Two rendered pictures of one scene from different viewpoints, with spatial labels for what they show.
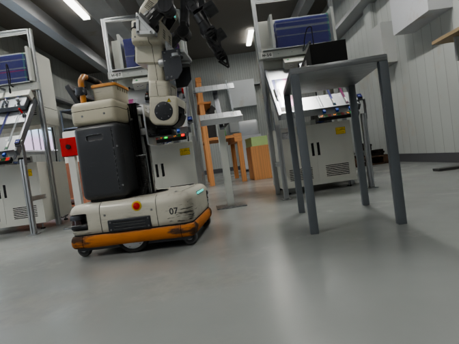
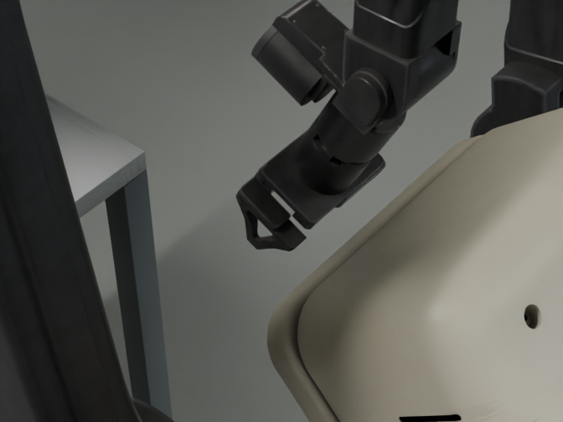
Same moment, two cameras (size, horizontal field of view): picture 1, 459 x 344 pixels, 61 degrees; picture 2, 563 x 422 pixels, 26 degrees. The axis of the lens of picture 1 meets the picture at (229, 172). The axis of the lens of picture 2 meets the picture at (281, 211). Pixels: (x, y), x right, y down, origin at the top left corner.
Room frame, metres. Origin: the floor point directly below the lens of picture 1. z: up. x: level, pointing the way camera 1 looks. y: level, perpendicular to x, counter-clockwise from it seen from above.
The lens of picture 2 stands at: (2.67, 0.41, 1.77)
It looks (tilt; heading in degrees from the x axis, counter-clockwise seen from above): 44 degrees down; 214
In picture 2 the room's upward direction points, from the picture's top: straight up
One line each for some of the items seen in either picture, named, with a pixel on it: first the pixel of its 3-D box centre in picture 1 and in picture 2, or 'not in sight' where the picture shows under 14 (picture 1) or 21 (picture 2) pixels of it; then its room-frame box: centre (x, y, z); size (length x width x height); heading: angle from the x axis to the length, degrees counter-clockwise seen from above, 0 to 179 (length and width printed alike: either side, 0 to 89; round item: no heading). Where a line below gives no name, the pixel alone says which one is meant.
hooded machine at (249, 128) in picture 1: (251, 145); not in sight; (10.18, -0.65, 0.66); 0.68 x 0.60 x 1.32; 1
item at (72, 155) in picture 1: (76, 181); not in sight; (3.40, 1.35, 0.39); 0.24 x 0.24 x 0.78; 1
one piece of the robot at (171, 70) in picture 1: (175, 65); not in sight; (2.25, 0.22, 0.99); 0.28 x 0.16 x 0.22; 174
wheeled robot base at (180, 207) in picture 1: (147, 213); not in sight; (2.28, 0.51, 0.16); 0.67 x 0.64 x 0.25; 84
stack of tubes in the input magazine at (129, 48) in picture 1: (152, 52); not in sight; (3.76, 0.57, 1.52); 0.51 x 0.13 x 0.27; 91
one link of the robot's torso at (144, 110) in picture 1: (164, 123); not in sight; (2.33, 0.34, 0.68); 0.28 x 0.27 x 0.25; 174
